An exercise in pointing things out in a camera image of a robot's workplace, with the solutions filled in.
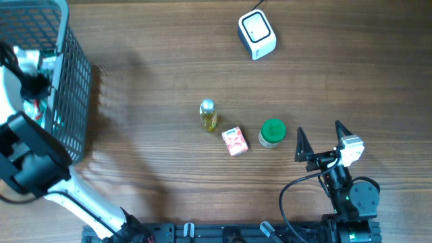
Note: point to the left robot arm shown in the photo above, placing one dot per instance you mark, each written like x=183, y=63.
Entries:
x=34, y=162

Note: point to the white barcode scanner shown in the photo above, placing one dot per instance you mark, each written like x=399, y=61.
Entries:
x=256, y=34

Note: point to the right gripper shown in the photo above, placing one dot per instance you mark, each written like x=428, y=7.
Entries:
x=304, y=151

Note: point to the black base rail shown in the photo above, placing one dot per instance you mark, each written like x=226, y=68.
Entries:
x=309, y=231

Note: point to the small yellow bottle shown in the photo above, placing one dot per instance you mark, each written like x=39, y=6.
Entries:
x=208, y=115

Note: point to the dark grey mesh basket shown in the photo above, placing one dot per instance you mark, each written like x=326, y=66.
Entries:
x=44, y=26

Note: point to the green lid jar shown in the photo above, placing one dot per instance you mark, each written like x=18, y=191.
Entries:
x=272, y=132

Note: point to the green package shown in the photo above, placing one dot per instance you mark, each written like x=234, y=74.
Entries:
x=38, y=62

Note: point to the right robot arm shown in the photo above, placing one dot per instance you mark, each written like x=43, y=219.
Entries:
x=354, y=200

